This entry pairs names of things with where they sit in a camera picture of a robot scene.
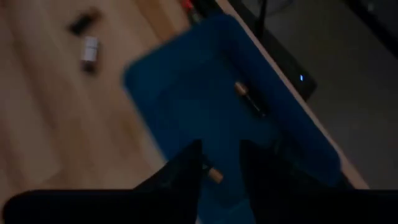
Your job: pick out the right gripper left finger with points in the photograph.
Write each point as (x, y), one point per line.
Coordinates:
(174, 193)

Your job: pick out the red black battery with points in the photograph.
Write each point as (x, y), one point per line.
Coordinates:
(188, 4)

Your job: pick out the silver battery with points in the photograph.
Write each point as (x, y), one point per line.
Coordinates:
(89, 54)

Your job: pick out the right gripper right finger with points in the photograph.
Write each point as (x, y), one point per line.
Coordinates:
(280, 193)

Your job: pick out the blue plastic bin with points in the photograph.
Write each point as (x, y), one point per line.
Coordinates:
(192, 93)

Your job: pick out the black copper-top battery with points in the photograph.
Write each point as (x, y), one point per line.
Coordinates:
(214, 174)
(252, 99)

